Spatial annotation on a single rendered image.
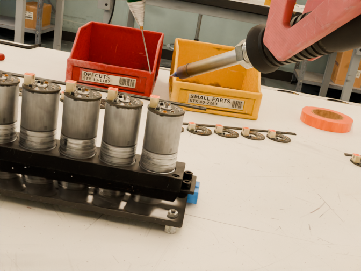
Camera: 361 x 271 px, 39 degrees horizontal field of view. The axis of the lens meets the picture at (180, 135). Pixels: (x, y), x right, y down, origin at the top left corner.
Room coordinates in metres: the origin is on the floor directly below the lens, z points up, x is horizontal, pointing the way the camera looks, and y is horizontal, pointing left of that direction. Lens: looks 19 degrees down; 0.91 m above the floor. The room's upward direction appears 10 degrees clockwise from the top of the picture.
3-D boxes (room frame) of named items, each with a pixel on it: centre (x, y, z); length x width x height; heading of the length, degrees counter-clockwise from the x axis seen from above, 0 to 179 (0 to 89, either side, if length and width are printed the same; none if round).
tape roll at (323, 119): (0.58, -0.17, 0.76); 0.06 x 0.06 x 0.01
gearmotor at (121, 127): (0.32, 0.04, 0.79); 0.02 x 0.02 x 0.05
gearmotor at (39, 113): (0.32, 0.10, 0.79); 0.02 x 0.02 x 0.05
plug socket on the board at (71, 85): (0.32, 0.08, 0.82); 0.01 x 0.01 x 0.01; 88
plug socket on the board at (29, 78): (0.32, 0.10, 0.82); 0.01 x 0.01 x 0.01; 88
